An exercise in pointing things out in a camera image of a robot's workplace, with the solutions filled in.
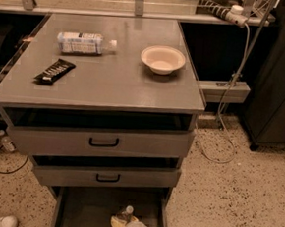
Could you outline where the clear plastic water bottle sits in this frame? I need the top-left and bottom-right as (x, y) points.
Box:
(110, 205), (134, 227)

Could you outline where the grey bottom drawer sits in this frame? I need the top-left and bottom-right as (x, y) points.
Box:
(51, 187), (167, 227)

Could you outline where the grey drawer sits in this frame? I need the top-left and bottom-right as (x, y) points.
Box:
(33, 156), (181, 188)
(51, 187), (167, 227)
(0, 99), (198, 169)

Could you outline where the grey middle drawer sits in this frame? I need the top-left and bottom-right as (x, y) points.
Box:
(33, 156), (181, 188)

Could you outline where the grey drawer cabinet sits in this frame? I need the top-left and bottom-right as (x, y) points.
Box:
(0, 5), (213, 227)

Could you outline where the grey top drawer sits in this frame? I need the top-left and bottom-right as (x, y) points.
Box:
(0, 99), (198, 169)

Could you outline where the small bottle on floor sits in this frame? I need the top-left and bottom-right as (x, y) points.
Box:
(0, 130), (16, 152)

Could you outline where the lying white labelled bottle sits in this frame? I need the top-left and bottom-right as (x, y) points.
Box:
(57, 31), (118, 56)

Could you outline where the white shoe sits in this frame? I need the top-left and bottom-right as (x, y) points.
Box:
(0, 215), (18, 227)

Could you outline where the grey metal beam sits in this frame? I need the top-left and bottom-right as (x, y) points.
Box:
(199, 80), (250, 103)

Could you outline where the white paper bowl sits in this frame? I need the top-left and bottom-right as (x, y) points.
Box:
(141, 45), (186, 75)

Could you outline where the black snack bar wrapper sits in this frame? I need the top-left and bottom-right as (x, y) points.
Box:
(33, 59), (76, 85)

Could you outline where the white power strip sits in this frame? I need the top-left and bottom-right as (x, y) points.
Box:
(198, 0), (248, 28)

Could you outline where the white hanging cable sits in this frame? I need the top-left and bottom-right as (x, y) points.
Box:
(191, 18), (253, 165)

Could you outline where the black floor cable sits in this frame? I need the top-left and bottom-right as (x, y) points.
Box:
(0, 144), (30, 177)

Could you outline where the metal rail frame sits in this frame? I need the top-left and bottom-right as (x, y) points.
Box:
(0, 0), (279, 26)

